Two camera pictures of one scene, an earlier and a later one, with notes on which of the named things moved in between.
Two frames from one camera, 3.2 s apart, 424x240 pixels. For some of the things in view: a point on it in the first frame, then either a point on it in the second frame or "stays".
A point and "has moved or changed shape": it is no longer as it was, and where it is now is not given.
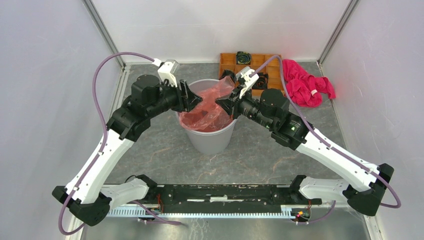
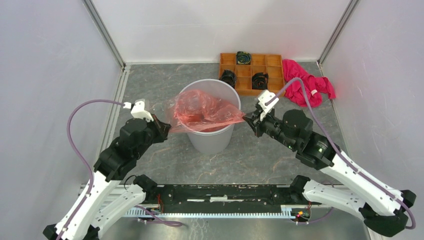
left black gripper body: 173,98 -> 155,135
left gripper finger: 189,98 -> 164,127
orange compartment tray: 228,61 stays
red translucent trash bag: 206,115 has moved or changed shape
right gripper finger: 227,103 -> 250,119
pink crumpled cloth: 304,90 stays
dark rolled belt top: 243,58 stays
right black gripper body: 245,106 -> 268,125
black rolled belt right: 262,81 stays
